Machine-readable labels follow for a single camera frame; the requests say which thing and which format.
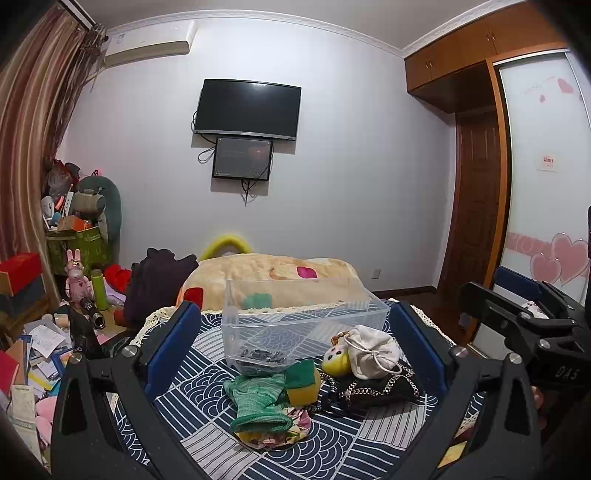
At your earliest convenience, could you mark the green knitted glove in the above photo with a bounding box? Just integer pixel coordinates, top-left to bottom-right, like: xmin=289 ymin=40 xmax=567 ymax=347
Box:
xmin=223 ymin=373 xmax=286 ymax=433

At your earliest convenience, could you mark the black flashlight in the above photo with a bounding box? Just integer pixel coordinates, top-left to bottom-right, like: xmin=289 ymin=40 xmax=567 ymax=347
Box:
xmin=80 ymin=297 xmax=105 ymax=330

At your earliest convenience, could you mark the yellow green sponge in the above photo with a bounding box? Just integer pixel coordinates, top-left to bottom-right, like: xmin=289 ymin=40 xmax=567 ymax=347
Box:
xmin=284 ymin=359 xmax=321 ymax=407

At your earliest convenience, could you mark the pink plush toy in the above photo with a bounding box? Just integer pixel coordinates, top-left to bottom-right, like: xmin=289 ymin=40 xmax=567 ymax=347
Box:
xmin=35 ymin=396 xmax=57 ymax=446

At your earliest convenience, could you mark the floral patterned cloth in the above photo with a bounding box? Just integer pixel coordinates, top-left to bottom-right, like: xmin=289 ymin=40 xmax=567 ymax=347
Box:
xmin=235 ymin=406 xmax=312 ymax=450

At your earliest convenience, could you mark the red box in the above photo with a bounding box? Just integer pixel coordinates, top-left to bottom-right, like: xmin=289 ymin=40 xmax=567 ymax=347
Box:
xmin=0 ymin=252 xmax=42 ymax=297

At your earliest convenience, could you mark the green storage box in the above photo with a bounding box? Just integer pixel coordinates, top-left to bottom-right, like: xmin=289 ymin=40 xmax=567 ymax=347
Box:
xmin=46 ymin=227 xmax=113 ymax=276

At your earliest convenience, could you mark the white air conditioner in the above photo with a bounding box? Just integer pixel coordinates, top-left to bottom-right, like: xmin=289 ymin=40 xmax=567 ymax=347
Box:
xmin=104 ymin=20 xmax=197 ymax=67

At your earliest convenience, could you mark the beige patchwork blanket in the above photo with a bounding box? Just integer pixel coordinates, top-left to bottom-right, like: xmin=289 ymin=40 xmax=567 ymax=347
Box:
xmin=176 ymin=253 xmax=360 ymax=312

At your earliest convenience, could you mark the pink rabbit doll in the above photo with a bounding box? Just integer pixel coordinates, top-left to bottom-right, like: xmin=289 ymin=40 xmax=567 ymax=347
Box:
xmin=65 ymin=249 xmax=94 ymax=308

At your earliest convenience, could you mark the blue patterned tablecloth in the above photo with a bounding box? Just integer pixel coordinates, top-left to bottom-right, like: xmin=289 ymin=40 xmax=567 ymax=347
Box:
xmin=154 ymin=311 xmax=438 ymax=479

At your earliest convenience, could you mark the grey-green neck pillow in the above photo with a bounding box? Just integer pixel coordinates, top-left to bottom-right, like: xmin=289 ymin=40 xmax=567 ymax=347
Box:
xmin=72 ymin=175 xmax=122 ymax=244

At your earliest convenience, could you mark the white sliding door with hearts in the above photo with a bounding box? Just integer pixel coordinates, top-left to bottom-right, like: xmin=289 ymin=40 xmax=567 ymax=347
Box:
xmin=493 ymin=49 xmax=590 ymax=301

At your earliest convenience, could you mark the dark purple garment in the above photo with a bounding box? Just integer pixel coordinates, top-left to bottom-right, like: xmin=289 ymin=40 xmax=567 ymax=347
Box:
xmin=123 ymin=247 xmax=198 ymax=330

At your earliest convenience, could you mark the green thermos bottle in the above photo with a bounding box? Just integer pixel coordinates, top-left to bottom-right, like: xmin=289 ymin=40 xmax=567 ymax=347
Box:
xmin=91 ymin=269 xmax=109 ymax=311

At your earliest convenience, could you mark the brown wooden door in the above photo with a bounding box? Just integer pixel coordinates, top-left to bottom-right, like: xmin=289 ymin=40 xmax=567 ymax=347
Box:
xmin=438 ymin=109 xmax=500 ymax=300

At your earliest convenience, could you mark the clear plastic storage bin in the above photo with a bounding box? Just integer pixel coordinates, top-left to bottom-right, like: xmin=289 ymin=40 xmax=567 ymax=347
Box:
xmin=221 ymin=278 xmax=390 ymax=376

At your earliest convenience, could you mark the red plush item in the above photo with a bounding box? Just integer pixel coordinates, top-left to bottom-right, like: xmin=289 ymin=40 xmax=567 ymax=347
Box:
xmin=103 ymin=264 xmax=132 ymax=294

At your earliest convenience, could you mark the brown wooden wardrobe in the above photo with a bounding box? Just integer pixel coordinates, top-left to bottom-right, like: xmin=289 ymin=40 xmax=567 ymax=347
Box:
xmin=403 ymin=2 xmax=570 ymax=114

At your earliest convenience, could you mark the wall-mounted black television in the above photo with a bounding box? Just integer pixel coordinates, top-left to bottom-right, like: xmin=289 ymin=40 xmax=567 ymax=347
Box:
xmin=192 ymin=79 xmax=301 ymax=141

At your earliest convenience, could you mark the yellow plush chick toy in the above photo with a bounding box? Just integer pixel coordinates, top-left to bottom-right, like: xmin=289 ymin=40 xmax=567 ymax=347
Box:
xmin=322 ymin=343 xmax=352 ymax=378

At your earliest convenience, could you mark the small black wall monitor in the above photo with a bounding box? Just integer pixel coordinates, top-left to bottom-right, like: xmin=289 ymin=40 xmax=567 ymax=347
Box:
xmin=212 ymin=137 xmax=273 ymax=182

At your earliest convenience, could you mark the striped brown curtain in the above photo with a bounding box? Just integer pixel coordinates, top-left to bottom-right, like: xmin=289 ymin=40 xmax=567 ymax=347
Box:
xmin=1 ymin=3 xmax=105 ymax=308

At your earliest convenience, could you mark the person's hand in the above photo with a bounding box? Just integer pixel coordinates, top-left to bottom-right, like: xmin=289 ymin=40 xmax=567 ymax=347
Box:
xmin=531 ymin=386 xmax=544 ymax=410

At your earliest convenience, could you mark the black cloth with chain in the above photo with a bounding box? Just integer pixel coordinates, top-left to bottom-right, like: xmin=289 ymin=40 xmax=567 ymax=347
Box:
xmin=320 ymin=361 xmax=424 ymax=411

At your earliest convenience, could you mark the yellow plush arch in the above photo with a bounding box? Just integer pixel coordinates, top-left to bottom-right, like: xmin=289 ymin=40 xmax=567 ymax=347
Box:
xmin=199 ymin=234 xmax=252 ymax=261

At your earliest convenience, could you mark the white drawstring pouch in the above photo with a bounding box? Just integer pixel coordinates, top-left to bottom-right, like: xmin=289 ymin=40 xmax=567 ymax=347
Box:
xmin=331 ymin=325 xmax=402 ymax=380

